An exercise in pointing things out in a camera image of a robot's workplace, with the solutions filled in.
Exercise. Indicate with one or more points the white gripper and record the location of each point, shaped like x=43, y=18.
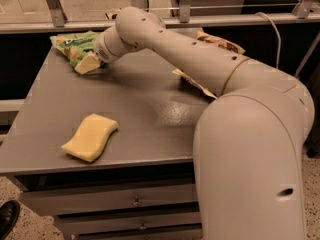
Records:
x=101, y=50

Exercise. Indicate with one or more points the green rice chip bag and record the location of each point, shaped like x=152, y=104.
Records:
x=74, y=45

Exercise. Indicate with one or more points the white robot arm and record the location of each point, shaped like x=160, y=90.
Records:
x=248, y=143

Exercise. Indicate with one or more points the brown sea salt chip bag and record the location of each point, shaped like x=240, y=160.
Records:
x=215, y=41

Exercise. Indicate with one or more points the yellow sponge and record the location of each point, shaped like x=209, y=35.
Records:
x=90, y=138

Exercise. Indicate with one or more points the grey drawer cabinet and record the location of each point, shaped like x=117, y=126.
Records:
x=142, y=186

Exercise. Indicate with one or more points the black shoe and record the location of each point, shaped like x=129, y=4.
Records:
x=9, y=213

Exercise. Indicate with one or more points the metal railing frame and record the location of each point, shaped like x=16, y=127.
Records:
x=40, y=16

